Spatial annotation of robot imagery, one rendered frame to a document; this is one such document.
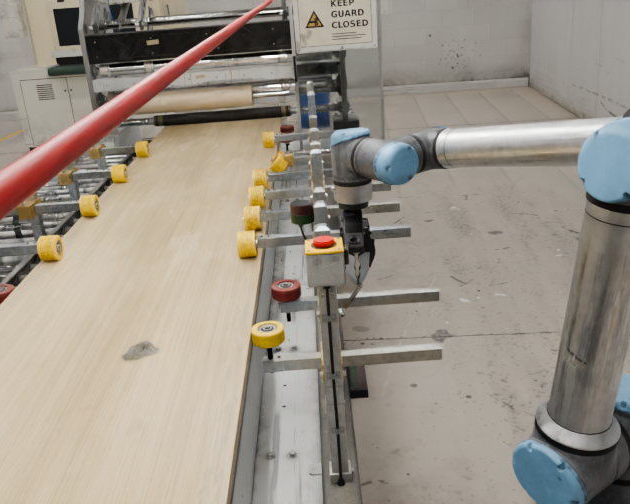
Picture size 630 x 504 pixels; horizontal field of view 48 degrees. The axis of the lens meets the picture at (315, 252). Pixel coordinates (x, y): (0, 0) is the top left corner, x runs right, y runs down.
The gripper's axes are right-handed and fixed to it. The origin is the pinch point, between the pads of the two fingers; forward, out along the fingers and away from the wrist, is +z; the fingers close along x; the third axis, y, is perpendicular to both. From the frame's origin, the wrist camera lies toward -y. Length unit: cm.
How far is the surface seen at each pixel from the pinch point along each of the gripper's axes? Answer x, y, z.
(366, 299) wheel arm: -2.9, 16.6, 12.9
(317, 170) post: 8, 62, -12
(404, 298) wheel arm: -13.2, 16.6, 13.5
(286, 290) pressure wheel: 18.5, 14.3, 7.5
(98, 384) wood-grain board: 58, -26, 8
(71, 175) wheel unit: 114, 143, 3
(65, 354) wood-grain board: 70, -12, 8
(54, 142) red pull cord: 15, -141, -67
